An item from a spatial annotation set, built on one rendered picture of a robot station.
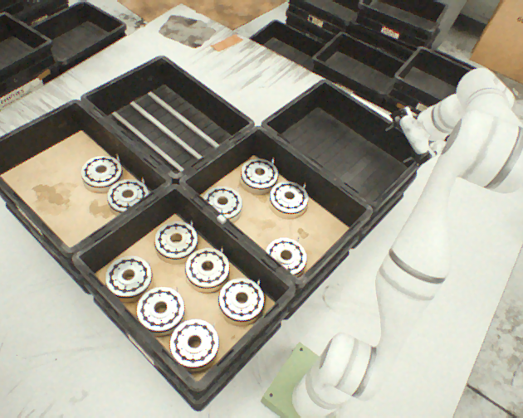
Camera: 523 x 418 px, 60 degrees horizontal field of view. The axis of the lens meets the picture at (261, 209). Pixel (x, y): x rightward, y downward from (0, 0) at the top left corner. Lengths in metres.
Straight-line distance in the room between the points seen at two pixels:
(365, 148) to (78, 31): 1.67
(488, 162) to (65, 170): 1.04
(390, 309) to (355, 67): 1.89
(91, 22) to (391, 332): 2.25
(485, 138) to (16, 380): 1.07
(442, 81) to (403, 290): 1.78
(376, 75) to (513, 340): 1.39
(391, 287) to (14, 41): 2.04
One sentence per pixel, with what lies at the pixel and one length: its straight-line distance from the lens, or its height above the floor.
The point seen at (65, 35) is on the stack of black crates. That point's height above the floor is 0.38.
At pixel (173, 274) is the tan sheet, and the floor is 0.83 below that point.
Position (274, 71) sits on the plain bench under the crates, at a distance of 1.82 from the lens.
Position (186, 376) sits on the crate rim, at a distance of 0.92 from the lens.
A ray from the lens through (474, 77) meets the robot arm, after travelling 0.96.
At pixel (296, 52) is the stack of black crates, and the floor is 0.27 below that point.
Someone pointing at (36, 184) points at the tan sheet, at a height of 0.83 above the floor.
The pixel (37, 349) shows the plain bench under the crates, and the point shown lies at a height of 0.70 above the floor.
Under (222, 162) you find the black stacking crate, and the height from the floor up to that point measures 0.90.
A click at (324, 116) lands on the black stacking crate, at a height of 0.83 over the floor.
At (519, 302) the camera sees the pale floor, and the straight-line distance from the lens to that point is 2.43.
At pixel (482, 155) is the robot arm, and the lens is 0.65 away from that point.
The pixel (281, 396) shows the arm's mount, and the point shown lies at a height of 0.75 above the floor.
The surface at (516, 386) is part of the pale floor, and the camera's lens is 2.24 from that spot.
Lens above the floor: 1.82
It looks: 55 degrees down
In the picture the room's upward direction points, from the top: 10 degrees clockwise
